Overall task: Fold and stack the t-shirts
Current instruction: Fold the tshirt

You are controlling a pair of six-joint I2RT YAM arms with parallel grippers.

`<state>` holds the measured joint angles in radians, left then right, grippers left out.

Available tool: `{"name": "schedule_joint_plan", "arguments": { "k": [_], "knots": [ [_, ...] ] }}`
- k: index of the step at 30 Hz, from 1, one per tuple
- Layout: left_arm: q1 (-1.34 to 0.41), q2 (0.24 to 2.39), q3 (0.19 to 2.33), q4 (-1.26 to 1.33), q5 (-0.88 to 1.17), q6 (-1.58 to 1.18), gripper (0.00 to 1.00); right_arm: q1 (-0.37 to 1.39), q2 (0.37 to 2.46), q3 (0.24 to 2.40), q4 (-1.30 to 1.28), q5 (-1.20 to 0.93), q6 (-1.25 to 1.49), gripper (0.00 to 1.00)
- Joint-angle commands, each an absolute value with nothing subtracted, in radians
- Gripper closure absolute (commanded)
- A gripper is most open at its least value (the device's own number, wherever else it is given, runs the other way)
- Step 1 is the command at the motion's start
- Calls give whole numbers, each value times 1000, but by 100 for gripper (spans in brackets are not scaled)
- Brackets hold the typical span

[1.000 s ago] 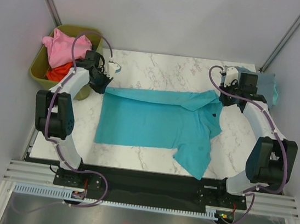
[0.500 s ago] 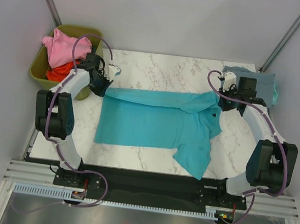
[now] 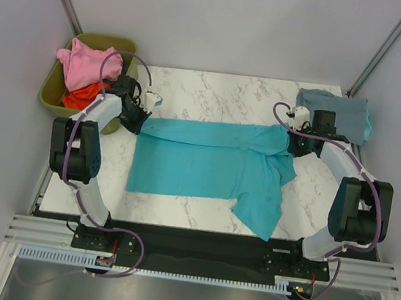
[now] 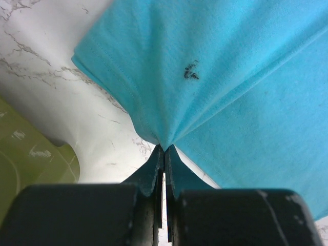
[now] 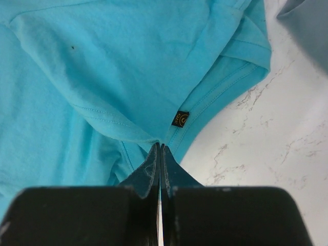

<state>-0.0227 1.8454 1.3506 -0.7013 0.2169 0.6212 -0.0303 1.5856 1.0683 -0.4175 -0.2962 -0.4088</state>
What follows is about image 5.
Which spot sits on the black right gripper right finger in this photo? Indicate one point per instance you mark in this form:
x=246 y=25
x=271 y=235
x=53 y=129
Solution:
x=172 y=175

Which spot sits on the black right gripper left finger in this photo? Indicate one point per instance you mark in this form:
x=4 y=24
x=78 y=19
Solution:
x=146 y=177

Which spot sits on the turquoise t shirt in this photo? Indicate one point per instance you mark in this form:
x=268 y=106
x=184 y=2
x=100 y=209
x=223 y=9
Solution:
x=87 y=87

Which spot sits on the folded grey t shirt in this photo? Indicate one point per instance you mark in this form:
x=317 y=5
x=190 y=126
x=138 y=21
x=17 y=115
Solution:
x=307 y=23

